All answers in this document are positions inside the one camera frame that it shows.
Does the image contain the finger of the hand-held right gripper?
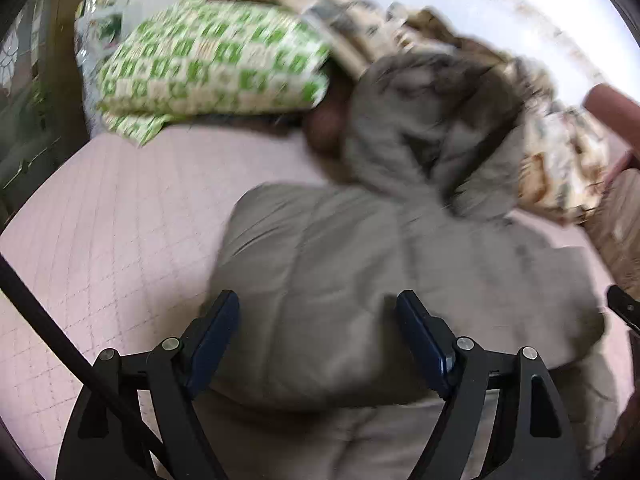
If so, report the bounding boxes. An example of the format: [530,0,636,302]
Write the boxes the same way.
[606,285,640,336]

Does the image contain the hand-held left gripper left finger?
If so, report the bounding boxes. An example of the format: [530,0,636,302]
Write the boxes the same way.
[55,289,241,480]

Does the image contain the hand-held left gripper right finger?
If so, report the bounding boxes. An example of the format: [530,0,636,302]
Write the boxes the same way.
[395,290,583,480]

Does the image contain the grey padded jacket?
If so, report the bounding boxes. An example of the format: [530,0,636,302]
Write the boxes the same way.
[192,50,626,480]

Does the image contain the padded bed headboard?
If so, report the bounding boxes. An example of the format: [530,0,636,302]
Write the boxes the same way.
[584,83,640,288]

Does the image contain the beige brown patterned blanket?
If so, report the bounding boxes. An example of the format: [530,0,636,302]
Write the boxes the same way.
[240,0,613,226]

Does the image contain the green checkered pillow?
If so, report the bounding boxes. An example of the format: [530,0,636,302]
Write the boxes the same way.
[96,0,333,147]

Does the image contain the green white plastic bag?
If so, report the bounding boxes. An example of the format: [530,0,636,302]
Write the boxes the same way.
[74,0,131,78]

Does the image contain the black cable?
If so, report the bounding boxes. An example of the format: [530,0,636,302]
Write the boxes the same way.
[0,254,168,463]

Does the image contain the window with wooden frame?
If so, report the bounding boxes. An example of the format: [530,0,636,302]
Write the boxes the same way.
[0,0,108,221]

